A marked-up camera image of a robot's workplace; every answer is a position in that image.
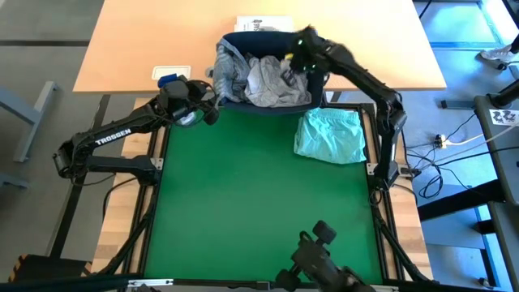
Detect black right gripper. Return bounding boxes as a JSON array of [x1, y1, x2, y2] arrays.
[[281, 24, 325, 87]]

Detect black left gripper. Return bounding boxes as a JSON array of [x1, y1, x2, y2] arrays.
[[160, 79, 221, 127]]

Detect white patterned collared shirt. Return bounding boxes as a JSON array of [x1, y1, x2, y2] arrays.
[[244, 55, 312, 109]]

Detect navy white-striped laundry basket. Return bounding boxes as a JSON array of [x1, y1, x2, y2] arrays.
[[213, 31, 328, 118]]

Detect teal shorts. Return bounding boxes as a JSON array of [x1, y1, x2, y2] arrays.
[[294, 107, 368, 165]]

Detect grey striped garment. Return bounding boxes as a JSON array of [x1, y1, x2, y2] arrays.
[[213, 38, 255, 105]]

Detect clear spray bottle blue trigger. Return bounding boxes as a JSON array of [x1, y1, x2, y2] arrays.
[[157, 73, 199, 129]]

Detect white desk outlet plate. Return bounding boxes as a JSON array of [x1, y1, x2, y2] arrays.
[[152, 65, 191, 81]]

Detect white printed paper sheet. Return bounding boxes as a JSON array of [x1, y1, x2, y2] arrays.
[[234, 15, 295, 33]]

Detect green table mat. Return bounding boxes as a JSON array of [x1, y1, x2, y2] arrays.
[[144, 105, 384, 285]]

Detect light wooden desk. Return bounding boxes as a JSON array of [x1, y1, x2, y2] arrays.
[[72, 0, 447, 95]]

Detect black desk foot bar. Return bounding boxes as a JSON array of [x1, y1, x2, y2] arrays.
[[48, 93, 111, 259]]

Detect grey desk foot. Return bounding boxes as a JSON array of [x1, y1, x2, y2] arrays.
[[440, 99, 476, 110]]

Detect black jointed device with knobs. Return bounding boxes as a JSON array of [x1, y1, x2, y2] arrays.
[[274, 220, 380, 292]]

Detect grey metal furniture leg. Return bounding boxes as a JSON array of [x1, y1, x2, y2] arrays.
[[0, 172, 32, 191], [0, 80, 61, 164]]

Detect person's shoe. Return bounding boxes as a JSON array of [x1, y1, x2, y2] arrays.
[[480, 45, 517, 64]]

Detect black cart base beam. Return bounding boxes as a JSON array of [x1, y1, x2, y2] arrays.
[[417, 178, 506, 222]]

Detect white fiducial marker sticker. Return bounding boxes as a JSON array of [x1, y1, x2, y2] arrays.
[[489, 108, 519, 126]]

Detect black case with hazard stripes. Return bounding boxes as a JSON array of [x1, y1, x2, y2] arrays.
[[7, 253, 93, 284]]

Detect grey black equipment cart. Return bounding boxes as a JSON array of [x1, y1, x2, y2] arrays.
[[473, 79, 519, 292]]

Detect black cable sleeve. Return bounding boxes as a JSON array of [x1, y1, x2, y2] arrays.
[[97, 190, 159, 277], [371, 188, 433, 284]]

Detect black aluminium table frame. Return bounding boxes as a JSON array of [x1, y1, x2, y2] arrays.
[[121, 98, 435, 291]]

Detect white floor cable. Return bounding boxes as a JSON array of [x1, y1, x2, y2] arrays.
[[445, 121, 519, 148]]

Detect black floor cable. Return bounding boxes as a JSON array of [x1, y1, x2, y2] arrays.
[[435, 145, 519, 167]]

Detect black cylindrical post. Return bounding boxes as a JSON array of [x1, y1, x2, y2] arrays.
[[486, 79, 519, 109]]

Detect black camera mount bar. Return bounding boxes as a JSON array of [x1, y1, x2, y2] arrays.
[[0, 273, 141, 292]]

